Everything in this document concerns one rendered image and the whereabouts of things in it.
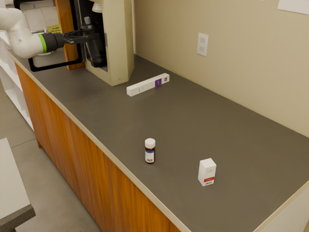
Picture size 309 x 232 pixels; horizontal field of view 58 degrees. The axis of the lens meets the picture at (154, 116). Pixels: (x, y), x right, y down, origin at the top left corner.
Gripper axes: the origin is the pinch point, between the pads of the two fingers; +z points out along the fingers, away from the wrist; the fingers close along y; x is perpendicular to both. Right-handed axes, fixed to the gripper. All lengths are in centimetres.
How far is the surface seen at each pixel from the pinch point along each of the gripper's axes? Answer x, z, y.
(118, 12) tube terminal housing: -12.8, 9.1, -15.0
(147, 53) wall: 23, 45, 9
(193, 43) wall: 5, 45, -34
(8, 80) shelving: 101, -14, 209
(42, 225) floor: 121, -51, 1
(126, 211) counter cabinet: 60, -25, -67
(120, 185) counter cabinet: 46, -25, -64
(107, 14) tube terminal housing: -12.4, 2.8, -15.0
